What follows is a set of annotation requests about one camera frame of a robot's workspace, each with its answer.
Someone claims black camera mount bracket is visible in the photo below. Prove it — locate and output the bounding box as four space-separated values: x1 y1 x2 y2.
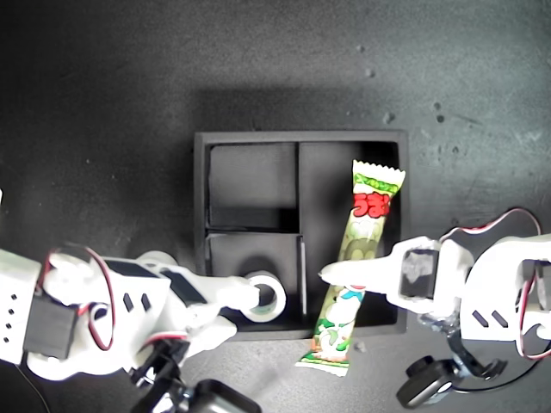
445 326 508 381
128 338 193 413

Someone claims black camera cable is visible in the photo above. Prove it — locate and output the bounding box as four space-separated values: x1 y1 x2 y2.
450 355 544 394

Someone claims red gripper motor wire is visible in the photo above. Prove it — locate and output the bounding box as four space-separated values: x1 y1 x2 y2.
141 332 191 348

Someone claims black compartment tray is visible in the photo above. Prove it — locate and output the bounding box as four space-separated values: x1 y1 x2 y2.
192 131 409 342

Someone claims red arm servo wire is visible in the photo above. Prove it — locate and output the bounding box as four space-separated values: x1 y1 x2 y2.
438 207 542 242
42 245 118 352

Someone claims white tape roll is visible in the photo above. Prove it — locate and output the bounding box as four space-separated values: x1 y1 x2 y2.
136 250 178 271
239 270 288 324

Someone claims green printed snack bar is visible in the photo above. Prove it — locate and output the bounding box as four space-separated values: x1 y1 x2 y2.
294 159 406 379

